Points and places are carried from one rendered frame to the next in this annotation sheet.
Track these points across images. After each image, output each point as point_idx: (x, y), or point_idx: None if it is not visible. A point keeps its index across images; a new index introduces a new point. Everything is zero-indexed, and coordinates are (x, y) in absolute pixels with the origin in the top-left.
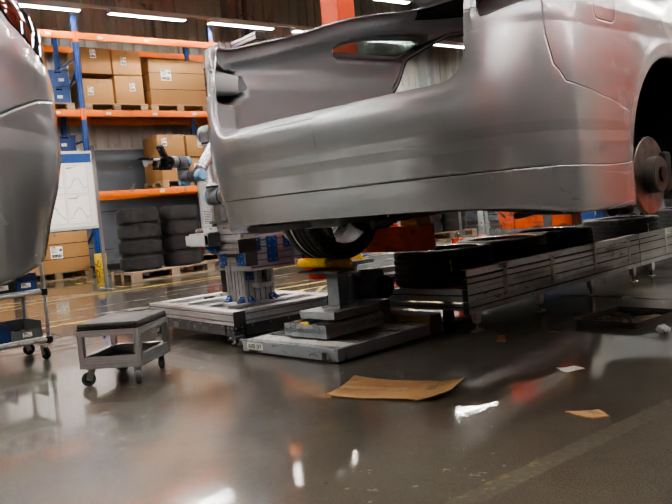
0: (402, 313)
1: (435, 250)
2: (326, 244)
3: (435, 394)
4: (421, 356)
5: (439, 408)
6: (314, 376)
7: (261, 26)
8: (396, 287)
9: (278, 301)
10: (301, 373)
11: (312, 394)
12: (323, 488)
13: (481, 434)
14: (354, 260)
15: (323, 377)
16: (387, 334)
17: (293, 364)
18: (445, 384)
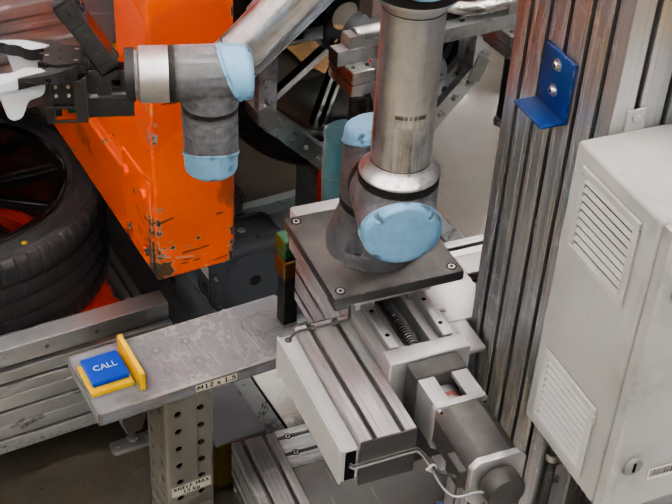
0: (151, 271)
1: (35, 129)
2: None
3: (338, 25)
4: (241, 159)
5: (349, 15)
6: (448, 153)
7: None
8: (108, 286)
9: (434, 499)
10: (464, 174)
11: (471, 96)
12: None
13: None
14: (156, 342)
15: (436, 143)
16: (257, 204)
17: (466, 223)
18: (307, 42)
